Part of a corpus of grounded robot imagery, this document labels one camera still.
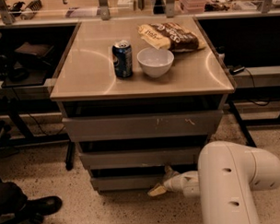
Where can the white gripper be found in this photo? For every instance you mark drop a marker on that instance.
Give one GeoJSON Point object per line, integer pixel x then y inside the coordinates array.
{"type": "Point", "coordinates": [174, 183]}

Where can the grey bottom drawer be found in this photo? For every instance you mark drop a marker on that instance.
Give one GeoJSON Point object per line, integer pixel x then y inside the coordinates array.
{"type": "Point", "coordinates": [107, 184]}

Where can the grey drawer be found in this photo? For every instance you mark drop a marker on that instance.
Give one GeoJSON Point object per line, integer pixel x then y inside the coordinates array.
{"type": "Point", "coordinates": [140, 158]}
{"type": "Point", "coordinates": [107, 184]}
{"type": "Point", "coordinates": [142, 126]}

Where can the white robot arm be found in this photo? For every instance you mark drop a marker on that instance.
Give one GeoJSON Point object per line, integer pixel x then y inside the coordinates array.
{"type": "Point", "coordinates": [226, 175]}

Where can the grey middle drawer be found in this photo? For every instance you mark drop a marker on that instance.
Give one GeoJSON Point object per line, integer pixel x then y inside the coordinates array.
{"type": "Point", "coordinates": [140, 158]}

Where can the grey top drawer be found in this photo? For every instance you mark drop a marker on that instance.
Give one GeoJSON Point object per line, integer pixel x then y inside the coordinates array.
{"type": "Point", "coordinates": [142, 126]}

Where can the grey drawer cabinet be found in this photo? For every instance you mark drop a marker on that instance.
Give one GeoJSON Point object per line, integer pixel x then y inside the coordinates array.
{"type": "Point", "coordinates": [87, 87]}

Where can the black desk leg right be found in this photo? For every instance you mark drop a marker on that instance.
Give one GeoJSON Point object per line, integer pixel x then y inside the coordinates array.
{"type": "Point", "coordinates": [242, 125]}

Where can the black desk leg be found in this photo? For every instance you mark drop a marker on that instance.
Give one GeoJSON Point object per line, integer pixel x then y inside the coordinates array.
{"type": "Point", "coordinates": [70, 156]}
{"type": "Point", "coordinates": [242, 125]}

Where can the black desk leg left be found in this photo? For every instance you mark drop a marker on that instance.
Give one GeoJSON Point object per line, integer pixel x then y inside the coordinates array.
{"type": "Point", "coordinates": [70, 156]}

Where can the white bowl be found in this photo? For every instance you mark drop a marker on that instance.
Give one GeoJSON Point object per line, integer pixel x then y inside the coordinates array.
{"type": "Point", "coordinates": [154, 62]}

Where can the black shoe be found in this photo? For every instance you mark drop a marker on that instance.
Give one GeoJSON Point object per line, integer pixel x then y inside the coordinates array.
{"type": "Point", "coordinates": [47, 205]}

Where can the black power adapter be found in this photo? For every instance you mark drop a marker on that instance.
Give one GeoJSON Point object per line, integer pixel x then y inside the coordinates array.
{"type": "Point", "coordinates": [236, 69]}

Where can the blue soda can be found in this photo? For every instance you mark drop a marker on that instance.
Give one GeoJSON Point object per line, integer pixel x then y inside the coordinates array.
{"type": "Point", "coordinates": [122, 59]}

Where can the brown chip bag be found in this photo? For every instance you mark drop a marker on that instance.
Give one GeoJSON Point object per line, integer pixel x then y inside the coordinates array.
{"type": "Point", "coordinates": [171, 36]}

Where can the pink plastic bins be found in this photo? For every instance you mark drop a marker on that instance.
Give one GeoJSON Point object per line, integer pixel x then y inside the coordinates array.
{"type": "Point", "coordinates": [192, 6]}

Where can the dark box under desk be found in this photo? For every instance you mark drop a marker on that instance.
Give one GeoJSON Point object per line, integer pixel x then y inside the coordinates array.
{"type": "Point", "coordinates": [30, 53]}

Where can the black headphones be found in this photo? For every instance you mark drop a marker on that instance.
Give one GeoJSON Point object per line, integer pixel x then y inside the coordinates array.
{"type": "Point", "coordinates": [17, 73]}

